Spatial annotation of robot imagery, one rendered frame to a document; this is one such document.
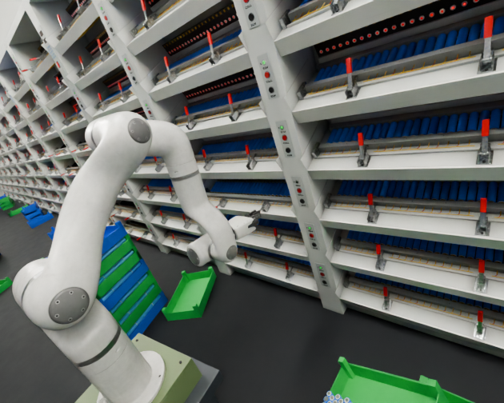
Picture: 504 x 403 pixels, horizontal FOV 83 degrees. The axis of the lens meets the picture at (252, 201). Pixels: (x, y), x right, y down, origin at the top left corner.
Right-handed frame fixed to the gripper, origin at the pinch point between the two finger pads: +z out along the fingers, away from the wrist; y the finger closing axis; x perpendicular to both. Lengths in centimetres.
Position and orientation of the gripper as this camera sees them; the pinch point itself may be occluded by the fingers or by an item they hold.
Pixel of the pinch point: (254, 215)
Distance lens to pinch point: 113.0
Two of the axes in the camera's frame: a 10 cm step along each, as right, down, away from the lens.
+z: 6.4, -4.0, 6.6
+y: 7.3, 0.6, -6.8
